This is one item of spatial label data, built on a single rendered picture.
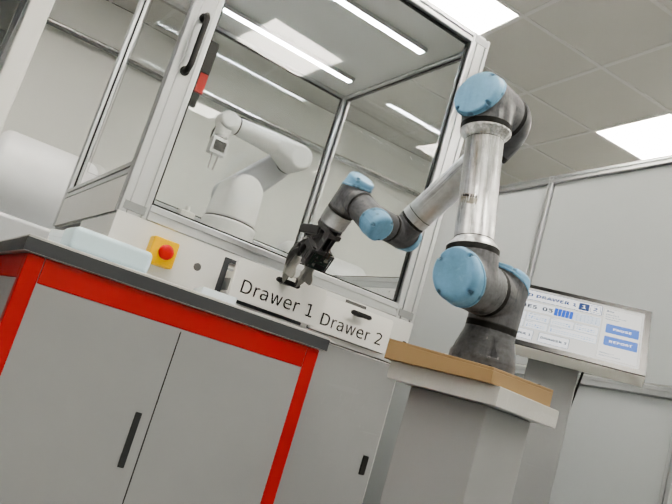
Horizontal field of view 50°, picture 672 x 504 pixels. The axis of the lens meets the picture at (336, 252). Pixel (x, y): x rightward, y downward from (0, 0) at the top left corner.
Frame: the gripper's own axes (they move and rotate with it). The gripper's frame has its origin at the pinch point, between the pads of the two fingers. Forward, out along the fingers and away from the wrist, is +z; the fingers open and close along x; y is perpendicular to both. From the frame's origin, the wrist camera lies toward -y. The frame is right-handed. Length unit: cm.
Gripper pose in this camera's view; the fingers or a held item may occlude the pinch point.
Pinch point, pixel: (291, 279)
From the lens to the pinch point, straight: 197.1
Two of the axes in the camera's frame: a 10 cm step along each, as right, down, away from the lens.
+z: -5.3, 7.8, 3.3
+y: 2.6, 5.3, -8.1
